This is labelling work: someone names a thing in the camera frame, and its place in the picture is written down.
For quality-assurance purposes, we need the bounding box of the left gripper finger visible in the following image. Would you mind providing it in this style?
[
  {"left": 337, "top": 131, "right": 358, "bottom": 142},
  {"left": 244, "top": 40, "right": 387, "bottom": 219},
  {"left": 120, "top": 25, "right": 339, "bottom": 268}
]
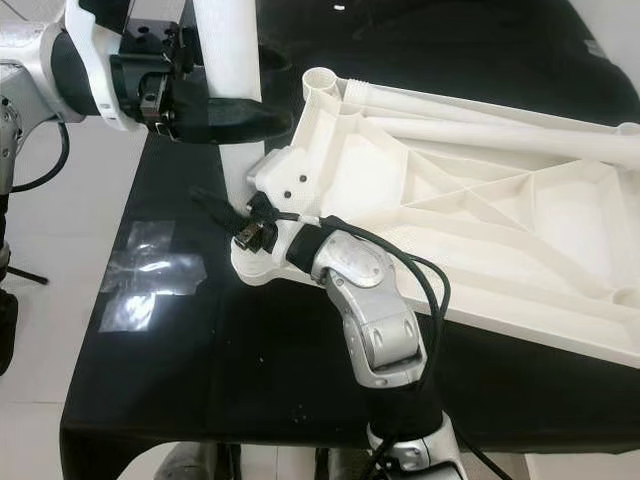
[{"left": 170, "top": 79, "right": 295, "bottom": 145}]

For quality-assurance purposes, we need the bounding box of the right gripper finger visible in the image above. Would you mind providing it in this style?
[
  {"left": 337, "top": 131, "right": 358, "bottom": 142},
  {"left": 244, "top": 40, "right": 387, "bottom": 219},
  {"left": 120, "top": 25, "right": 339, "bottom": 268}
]
[{"left": 190, "top": 189, "right": 247, "bottom": 234}]

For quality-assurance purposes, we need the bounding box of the clear tape strip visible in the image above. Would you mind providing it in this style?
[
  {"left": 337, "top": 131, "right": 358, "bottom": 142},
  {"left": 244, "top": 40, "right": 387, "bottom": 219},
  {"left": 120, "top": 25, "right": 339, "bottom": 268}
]
[
  {"left": 98, "top": 220, "right": 176, "bottom": 333},
  {"left": 585, "top": 35, "right": 611, "bottom": 61},
  {"left": 100, "top": 250, "right": 209, "bottom": 298}
]

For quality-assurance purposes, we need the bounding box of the black tablecloth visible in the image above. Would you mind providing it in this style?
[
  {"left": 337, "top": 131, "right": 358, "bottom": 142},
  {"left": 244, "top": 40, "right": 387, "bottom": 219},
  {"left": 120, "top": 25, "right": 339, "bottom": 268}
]
[{"left": 60, "top": 0, "right": 640, "bottom": 480}]

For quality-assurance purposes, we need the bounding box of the black folding chair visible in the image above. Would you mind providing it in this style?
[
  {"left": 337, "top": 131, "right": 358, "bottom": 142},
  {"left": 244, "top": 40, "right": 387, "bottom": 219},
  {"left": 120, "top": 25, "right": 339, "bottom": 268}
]
[{"left": 5, "top": 262, "right": 49, "bottom": 287}]

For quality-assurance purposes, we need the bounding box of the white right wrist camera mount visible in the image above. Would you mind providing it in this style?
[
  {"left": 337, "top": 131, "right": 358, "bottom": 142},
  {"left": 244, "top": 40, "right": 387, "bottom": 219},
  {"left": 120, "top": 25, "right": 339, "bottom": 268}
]
[{"left": 248, "top": 145, "right": 326, "bottom": 229}]

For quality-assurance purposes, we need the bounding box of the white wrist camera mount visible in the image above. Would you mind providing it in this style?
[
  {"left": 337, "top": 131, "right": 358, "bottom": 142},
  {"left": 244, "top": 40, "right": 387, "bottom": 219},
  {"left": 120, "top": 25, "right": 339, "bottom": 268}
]
[
  {"left": 63, "top": 0, "right": 136, "bottom": 131},
  {"left": 248, "top": 145, "right": 326, "bottom": 229}
]

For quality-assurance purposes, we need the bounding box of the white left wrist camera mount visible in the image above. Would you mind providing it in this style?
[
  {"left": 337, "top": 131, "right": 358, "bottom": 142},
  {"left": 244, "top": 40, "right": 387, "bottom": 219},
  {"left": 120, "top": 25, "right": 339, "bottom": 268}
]
[{"left": 63, "top": 0, "right": 136, "bottom": 131}]

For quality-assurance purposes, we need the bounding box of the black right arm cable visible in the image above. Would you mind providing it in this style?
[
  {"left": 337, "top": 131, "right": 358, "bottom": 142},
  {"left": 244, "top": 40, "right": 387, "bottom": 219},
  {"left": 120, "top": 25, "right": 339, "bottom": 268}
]
[{"left": 280, "top": 212, "right": 516, "bottom": 480}]

